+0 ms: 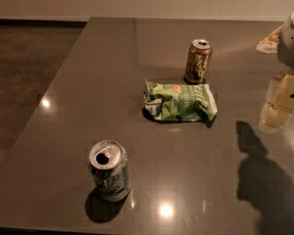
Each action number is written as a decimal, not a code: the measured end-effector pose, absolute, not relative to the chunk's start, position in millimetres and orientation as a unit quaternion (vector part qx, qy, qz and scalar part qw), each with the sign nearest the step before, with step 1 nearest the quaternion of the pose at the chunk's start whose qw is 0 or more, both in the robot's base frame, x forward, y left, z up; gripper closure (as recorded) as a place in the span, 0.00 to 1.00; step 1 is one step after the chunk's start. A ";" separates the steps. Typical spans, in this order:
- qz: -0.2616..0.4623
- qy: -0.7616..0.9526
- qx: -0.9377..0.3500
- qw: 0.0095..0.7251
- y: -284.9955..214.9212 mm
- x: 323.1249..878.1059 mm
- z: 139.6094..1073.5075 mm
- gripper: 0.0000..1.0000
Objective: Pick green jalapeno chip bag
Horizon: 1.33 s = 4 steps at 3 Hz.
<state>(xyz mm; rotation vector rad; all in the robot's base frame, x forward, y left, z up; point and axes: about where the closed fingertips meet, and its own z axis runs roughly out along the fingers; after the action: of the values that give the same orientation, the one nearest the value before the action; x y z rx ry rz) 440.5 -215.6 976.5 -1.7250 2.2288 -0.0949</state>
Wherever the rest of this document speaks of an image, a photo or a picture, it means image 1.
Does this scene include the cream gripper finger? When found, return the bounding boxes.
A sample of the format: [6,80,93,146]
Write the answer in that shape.
[259,69,294,133]
[256,26,282,54]

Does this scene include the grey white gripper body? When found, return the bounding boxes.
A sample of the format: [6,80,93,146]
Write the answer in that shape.
[277,11,294,68]

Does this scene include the green jalapeno chip bag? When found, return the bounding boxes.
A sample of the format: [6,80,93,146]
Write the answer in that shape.
[144,80,218,121]

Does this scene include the brown gold soda can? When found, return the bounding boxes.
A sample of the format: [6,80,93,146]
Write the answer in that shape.
[184,38,213,84]

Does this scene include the green white soda can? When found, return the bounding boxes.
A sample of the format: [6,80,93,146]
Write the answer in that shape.
[88,140,131,202]

